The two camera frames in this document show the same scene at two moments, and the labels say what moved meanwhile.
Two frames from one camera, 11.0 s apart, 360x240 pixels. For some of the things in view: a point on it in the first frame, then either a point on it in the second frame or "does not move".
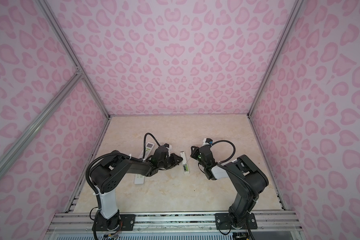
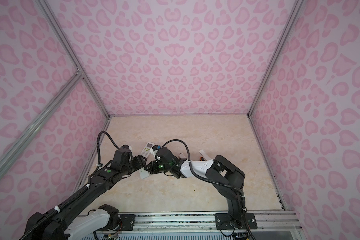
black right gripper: x=195 y=152 → x=153 y=167
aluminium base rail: x=177 y=223 does not move
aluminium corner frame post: x=72 y=55 does not move
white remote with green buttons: x=149 y=147 does not move
